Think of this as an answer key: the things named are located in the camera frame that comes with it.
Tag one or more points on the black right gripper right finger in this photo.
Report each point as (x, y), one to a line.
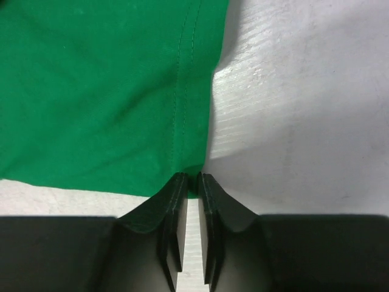
(234, 250)

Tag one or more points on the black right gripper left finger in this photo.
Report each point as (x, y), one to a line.
(147, 246)

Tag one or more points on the green t-shirt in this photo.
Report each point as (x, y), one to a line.
(109, 96)

